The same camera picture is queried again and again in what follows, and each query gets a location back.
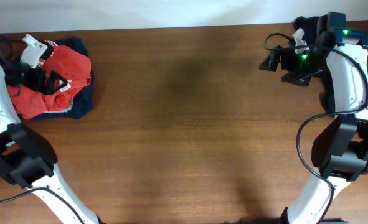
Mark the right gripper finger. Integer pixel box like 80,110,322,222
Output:
259,45,281,72
281,72,311,86

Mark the navy folded garment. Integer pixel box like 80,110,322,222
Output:
15,37,95,121

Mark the black crumpled garment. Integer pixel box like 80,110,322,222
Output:
292,14,335,113

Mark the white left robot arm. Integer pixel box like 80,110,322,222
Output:
0,35,101,223

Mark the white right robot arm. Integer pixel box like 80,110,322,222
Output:
260,12,368,223

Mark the red printed folded t-shirt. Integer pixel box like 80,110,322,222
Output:
6,40,92,120

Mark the orange FRAM t-shirt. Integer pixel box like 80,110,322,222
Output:
39,38,92,111

